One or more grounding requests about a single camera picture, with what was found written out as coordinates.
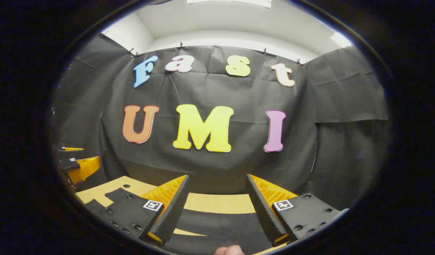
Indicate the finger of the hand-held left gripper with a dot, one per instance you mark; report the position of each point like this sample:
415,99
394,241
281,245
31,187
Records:
84,166
72,149

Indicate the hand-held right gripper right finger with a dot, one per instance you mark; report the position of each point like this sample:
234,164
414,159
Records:
263,212

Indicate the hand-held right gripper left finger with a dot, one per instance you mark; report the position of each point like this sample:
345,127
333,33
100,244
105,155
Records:
175,209

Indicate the dark grey jeans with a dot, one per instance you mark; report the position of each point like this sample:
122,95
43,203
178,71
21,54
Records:
221,226

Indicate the black backdrop cloth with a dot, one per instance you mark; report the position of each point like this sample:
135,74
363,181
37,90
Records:
249,92

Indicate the ceiling light panel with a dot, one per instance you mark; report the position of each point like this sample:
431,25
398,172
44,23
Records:
238,3
341,39

